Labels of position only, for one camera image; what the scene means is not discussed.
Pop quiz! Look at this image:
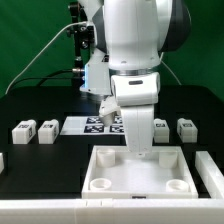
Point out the white square tabletop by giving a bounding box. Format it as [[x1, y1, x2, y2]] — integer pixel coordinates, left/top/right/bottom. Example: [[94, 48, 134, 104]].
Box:
[[81, 146, 198, 199]]

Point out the white cable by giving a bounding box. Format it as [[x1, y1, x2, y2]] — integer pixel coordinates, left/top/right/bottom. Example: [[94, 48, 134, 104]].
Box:
[[4, 21, 88, 95]]

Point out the white block at left edge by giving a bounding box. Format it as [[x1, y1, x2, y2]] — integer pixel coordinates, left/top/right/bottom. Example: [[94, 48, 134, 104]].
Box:
[[0, 153, 4, 174]]

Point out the white right fence wall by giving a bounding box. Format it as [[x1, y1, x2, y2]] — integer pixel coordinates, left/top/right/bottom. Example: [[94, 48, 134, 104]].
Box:
[[195, 151, 224, 200]]

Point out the white sheet with markers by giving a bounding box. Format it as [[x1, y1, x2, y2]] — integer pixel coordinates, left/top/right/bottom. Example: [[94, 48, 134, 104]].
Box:
[[61, 116, 124, 136]]

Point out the white fence wall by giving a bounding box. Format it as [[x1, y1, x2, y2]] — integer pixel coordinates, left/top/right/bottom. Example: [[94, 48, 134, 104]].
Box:
[[195, 151, 224, 200], [0, 199, 224, 224]]

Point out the white front fence wall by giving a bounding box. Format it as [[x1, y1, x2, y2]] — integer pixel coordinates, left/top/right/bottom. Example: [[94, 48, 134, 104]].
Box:
[[0, 199, 224, 224]]

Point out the black cable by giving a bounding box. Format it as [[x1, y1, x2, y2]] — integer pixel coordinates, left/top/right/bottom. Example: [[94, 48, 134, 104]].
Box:
[[7, 68, 85, 94]]

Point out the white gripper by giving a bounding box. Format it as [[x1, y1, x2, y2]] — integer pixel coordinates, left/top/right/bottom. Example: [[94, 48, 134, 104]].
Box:
[[121, 105, 154, 158]]

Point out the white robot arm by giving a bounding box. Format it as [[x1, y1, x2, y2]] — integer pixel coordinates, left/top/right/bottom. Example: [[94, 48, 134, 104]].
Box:
[[79, 0, 191, 154]]

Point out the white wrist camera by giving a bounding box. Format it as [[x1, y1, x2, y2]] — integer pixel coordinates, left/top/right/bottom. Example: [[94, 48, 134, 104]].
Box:
[[111, 72, 160, 106]]

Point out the black camera stand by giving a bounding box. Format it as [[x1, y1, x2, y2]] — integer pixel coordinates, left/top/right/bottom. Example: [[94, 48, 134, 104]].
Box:
[[67, 1, 94, 77]]

